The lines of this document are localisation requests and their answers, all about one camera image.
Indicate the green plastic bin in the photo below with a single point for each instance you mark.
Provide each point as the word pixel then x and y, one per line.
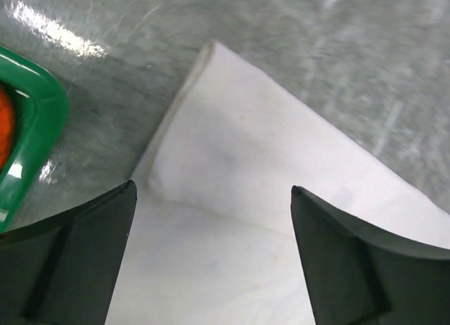
pixel 41 109

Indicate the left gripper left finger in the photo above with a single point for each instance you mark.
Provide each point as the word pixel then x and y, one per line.
pixel 63 269

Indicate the white t shirt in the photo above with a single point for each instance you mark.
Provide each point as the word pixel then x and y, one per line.
pixel 212 241

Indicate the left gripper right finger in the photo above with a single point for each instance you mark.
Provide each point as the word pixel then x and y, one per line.
pixel 358 273

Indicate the orange t shirt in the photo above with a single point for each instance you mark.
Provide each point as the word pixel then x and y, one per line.
pixel 7 126

